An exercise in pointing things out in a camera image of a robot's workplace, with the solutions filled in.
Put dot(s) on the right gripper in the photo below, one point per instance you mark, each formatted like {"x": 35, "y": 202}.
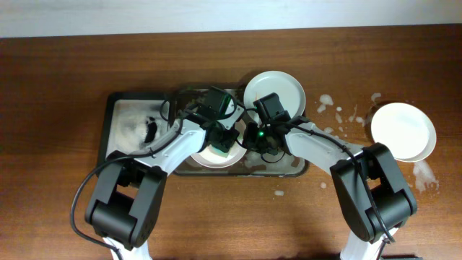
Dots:
{"x": 251, "y": 128}

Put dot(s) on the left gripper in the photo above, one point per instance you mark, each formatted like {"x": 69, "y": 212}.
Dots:
{"x": 229, "y": 142}

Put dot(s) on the pinkish white plate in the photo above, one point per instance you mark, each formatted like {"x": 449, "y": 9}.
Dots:
{"x": 212, "y": 157}

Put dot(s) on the pale blue plate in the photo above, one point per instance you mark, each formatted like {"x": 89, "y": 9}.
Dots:
{"x": 289, "y": 90}

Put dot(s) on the white plate with sauce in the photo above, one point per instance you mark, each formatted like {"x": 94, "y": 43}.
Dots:
{"x": 405, "y": 130}

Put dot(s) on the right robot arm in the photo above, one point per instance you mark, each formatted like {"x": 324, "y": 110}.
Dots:
{"x": 374, "y": 197}

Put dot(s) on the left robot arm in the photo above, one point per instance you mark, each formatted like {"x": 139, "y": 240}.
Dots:
{"x": 125, "y": 203}

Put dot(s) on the large black soapy tray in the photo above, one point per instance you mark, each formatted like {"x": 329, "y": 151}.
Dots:
{"x": 280, "y": 165}

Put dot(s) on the small black soapy tray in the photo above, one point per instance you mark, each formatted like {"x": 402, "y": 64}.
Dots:
{"x": 132, "y": 121}

